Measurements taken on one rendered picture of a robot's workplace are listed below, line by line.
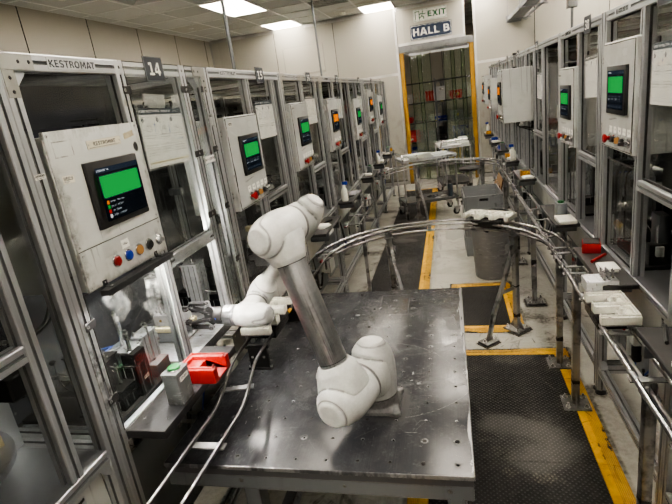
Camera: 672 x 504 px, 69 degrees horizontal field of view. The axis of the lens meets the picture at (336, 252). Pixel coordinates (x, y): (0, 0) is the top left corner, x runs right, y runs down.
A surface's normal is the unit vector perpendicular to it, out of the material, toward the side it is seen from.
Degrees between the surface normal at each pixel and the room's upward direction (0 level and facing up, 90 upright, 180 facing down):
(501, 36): 90
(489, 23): 90
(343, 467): 0
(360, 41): 90
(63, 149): 90
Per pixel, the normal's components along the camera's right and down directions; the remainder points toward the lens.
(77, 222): 0.97, -0.07
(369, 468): -0.14, -0.95
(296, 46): -0.21, 0.32
